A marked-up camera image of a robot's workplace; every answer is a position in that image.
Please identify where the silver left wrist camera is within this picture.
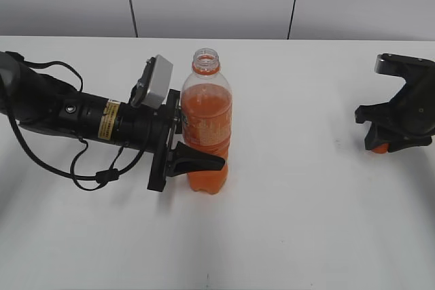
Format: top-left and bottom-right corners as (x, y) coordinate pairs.
(129, 54), (173, 109)

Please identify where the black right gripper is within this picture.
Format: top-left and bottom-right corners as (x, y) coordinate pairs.
(355, 53), (434, 153)

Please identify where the orange soda plastic bottle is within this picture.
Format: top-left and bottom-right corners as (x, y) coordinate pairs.
(179, 48), (234, 196)

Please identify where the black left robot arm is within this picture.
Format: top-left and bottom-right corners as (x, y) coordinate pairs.
(1, 52), (225, 192)

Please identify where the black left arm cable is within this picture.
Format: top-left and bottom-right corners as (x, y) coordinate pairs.
(0, 55), (147, 192)

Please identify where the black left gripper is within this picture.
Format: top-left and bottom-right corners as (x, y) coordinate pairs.
(147, 89), (226, 192)

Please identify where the orange bottle cap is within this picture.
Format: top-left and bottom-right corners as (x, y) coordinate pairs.
(372, 143), (389, 154)

